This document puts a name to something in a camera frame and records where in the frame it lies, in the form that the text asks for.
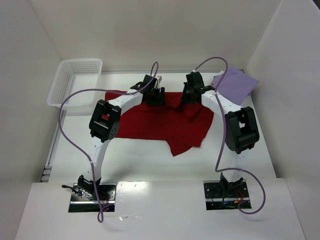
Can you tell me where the folded purple t-shirt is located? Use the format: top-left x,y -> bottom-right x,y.
217,66 -> 259,105

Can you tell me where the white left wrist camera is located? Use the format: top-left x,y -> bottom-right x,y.
155,75 -> 162,84

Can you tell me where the red t-shirt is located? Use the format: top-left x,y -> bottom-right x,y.
116,92 -> 214,157

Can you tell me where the white plastic laundry basket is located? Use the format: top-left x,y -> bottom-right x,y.
47,58 -> 103,115

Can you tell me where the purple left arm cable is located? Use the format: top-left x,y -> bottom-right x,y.
58,61 -> 160,223

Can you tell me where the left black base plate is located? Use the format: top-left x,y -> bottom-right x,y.
68,183 -> 117,213

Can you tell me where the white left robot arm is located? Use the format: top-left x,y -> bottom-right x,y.
77,75 -> 165,199

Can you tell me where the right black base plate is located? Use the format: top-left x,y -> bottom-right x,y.
203,180 -> 252,211

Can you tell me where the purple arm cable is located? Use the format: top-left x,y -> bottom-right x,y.
58,61 -> 160,223
193,56 -> 267,215

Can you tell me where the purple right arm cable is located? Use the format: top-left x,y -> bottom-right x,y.
193,56 -> 267,215

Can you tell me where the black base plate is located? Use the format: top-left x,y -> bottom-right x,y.
68,183 -> 117,213
203,180 -> 252,211

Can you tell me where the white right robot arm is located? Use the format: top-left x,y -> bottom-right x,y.
181,71 -> 260,197

